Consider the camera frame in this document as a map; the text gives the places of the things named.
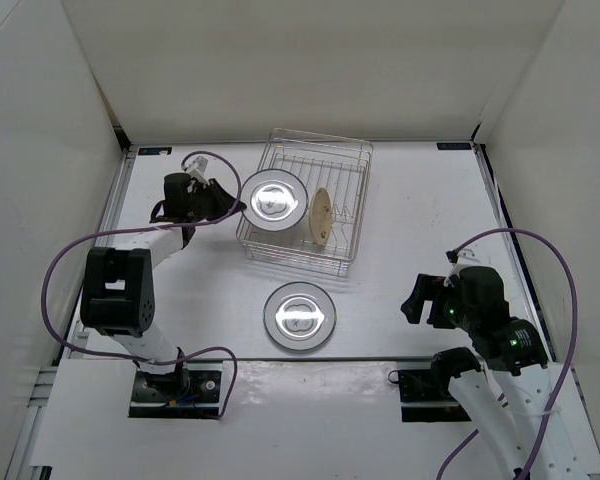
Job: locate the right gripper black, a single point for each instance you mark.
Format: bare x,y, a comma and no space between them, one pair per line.
427,288

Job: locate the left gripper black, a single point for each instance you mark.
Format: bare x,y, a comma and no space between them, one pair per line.
224,201

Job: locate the white plate green rim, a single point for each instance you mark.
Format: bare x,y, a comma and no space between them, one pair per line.
299,316
276,200

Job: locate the beige wooden plate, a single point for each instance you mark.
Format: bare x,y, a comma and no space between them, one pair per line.
320,221

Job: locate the wire dish rack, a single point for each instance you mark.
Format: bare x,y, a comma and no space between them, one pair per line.
340,165

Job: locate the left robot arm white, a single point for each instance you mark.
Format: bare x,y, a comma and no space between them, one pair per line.
118,298

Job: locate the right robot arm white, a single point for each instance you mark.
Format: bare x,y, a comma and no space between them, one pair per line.
502,380

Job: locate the blue label left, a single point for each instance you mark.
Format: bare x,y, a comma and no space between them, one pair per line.
154,151

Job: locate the blue label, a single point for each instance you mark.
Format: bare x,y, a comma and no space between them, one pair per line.
453,146
154,151

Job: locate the blue label right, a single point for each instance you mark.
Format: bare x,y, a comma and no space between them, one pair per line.
453,146

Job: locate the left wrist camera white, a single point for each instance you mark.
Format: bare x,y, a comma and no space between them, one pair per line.
195,167

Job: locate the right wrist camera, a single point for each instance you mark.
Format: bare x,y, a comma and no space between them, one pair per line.
459,260

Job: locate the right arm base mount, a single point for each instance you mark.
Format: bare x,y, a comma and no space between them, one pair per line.
422,401

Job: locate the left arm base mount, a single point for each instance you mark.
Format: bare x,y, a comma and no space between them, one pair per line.
191,391

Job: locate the aluminium table edge rail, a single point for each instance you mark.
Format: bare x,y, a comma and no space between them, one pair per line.
93,296

